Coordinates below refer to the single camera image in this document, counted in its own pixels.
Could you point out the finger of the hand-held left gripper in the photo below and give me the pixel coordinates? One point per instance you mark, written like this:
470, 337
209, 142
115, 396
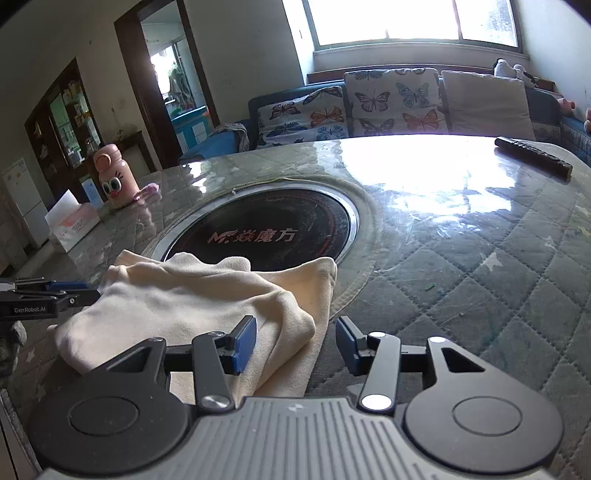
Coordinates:
81, 299
69, 286

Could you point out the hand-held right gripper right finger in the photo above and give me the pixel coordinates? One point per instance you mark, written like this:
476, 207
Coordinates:
345, 344

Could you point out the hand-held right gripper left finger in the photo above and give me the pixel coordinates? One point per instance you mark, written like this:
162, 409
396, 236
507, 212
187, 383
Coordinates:
244, 344

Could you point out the cream sweatshirt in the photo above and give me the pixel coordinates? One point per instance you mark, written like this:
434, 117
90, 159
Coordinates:
184, 300

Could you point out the white tissue box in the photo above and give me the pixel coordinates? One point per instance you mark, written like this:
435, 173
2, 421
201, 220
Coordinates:
71, 224

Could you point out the white refrigerator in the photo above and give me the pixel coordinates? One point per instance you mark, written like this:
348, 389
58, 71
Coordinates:
23, 203

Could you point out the blue and white carton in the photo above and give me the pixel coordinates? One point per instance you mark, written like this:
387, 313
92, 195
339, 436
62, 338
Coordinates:
92, 194

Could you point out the pink cartoon water bottle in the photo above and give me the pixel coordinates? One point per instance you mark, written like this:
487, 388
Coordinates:
115, 177

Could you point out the small pink cloth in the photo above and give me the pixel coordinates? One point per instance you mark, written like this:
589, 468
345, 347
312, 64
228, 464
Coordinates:
147, 193

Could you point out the round black induction cooktop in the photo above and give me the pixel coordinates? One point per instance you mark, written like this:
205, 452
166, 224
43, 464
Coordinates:
277, 212

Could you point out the dark wooden side table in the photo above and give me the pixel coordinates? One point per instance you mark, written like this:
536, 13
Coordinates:
138, 150

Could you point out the dark wooden display cabinet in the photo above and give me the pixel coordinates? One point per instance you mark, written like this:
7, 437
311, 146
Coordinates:
64, 129

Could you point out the blue storage cabinet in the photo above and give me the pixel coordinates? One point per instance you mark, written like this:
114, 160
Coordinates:
189, 127

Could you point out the grey cloth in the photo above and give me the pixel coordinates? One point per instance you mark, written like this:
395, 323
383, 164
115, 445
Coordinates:
235, 136

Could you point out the butterfly print cushion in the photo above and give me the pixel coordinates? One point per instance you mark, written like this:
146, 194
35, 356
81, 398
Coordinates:
397, 101
300, 117

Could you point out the dark blue sofa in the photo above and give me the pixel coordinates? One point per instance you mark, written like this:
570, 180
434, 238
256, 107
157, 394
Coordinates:
277, 94

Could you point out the black remote control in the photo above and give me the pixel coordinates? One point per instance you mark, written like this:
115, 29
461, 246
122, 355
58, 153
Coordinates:
533, 156

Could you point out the plain cream cushion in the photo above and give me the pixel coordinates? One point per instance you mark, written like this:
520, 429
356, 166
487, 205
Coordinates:
489, 106

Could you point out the white plush toy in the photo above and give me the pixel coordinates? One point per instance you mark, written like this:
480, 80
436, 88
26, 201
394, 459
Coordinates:
508, 71

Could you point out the pink plush toy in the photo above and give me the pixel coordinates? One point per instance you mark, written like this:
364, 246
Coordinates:
568, 105

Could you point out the window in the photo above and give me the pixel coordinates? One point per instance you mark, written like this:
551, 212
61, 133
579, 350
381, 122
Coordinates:
392, 21

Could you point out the dark wooden door frame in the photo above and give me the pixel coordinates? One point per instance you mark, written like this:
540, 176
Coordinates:
127, 69

